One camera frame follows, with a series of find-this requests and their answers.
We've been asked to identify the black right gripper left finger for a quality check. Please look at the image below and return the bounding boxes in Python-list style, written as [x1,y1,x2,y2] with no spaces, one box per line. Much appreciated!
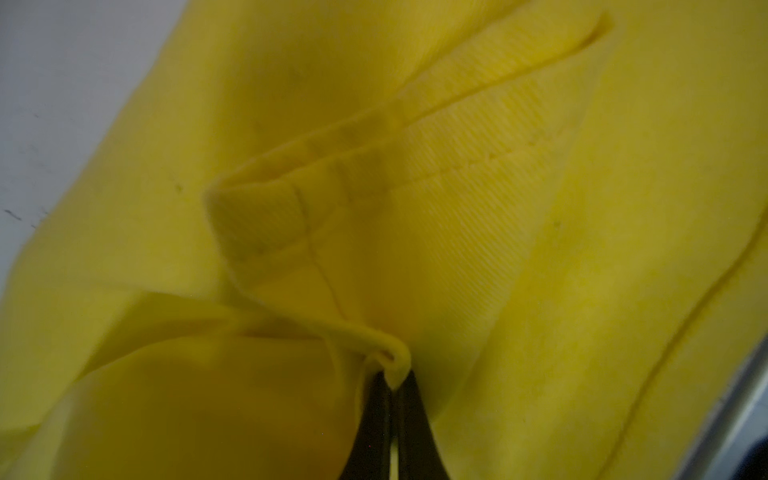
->
[339,372,393,480]

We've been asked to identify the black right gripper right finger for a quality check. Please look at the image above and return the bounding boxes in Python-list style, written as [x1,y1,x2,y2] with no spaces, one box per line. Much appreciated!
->
[395,371,449,480]

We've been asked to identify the yellow trousers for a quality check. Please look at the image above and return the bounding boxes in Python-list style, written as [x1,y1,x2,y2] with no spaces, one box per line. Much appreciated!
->
[1,1,767,479]

